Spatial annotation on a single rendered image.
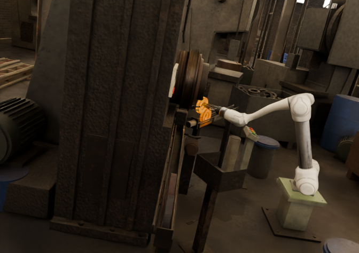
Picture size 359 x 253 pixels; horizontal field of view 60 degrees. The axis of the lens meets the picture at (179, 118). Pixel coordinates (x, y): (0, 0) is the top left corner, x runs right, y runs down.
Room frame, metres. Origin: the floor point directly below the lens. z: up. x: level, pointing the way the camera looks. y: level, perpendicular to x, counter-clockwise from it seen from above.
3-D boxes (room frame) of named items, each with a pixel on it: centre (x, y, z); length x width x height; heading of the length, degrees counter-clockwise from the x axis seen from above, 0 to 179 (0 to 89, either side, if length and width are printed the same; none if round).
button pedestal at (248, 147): (3.01, -0.75, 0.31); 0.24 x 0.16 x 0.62; 1
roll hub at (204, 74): (2.32, -0.12, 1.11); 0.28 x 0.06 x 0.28; 1
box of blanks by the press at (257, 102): (4.79, -1.28, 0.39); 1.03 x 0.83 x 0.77; 106
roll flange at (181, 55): (2.32, 0.06, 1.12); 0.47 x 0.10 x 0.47; 1
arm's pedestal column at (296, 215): (2.41, -1.13, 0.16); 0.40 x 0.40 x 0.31; 4
